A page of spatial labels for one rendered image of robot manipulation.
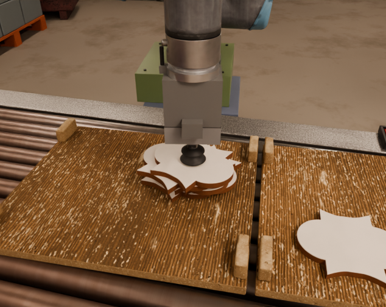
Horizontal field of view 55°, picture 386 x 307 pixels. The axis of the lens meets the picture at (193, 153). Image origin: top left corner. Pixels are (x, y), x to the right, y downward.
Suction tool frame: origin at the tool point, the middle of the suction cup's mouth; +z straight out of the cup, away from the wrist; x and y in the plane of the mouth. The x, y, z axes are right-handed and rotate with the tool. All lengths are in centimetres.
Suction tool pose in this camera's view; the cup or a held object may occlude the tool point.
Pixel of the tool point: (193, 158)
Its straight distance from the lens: 61.7
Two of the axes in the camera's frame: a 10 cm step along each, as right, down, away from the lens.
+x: 0.3, -5.6, 8.3
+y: 10.0, 0.1, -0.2
